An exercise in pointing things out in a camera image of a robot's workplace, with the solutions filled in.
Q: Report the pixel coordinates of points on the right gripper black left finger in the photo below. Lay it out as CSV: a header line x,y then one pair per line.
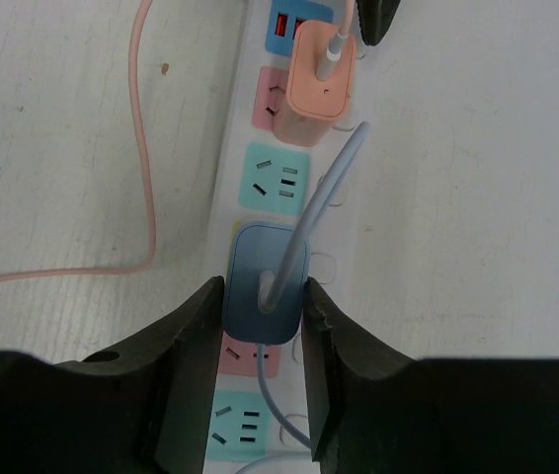
x,y
141,405

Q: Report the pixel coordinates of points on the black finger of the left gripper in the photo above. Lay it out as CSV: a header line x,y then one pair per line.
x,y
375,19

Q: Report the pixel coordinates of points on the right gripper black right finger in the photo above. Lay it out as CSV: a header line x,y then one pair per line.
x,y
372,409

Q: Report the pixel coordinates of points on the pink charger plug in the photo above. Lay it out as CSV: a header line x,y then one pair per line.
x,y
310,106

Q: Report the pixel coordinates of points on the white colourful power strip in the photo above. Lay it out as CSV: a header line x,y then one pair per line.
x,y
259,418

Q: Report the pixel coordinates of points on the blue charger plug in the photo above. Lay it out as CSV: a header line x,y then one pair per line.
x,y
265,281

